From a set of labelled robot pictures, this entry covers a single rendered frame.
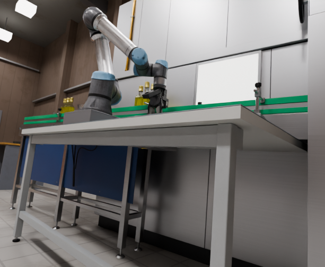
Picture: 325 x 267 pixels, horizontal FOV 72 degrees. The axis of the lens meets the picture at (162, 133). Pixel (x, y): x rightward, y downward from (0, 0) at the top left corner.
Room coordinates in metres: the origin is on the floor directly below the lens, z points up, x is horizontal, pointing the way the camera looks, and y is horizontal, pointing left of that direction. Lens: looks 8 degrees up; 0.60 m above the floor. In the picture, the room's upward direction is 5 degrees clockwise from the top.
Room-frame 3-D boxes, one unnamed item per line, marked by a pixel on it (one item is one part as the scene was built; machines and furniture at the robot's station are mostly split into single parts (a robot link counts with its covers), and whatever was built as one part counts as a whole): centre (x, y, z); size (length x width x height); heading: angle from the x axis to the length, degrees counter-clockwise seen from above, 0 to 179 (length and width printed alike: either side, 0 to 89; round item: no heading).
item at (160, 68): (1.23, 0.04, 1.13); 0.09 x 0.08 x 0.11; 86
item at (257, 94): (1.03, -0.44, 0.90); 0.17 x 0.05 x 0.23; 144
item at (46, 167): (1.98, 0.74, 0.54); 1.59 x 0.18 x 0.43; 54
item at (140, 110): (1.93, 0.81, 0.92); 1.75 x 0.01 x 0.08; 54
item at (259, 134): (1.60, -0.11, 0.73); 1.58 x 1.52 x 0.04; 47
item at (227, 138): (1.11, 0.35, 0.36); 1.51 x 0.09 x 0.71; 47
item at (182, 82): (1.54, -0.19, 1.15); 0.90 x 0.03 x 0.34; 54
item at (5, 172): (4.05, 2.57, 0.35); 1.31 x 0.67 x 0.70; 46
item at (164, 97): (1.24, 0.03, 0.97); 0.09 x 0.08 x 0.12; 142
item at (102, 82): (1.13, 0.33, 0.97); 0.13 x 0.12 x 0.14; 176
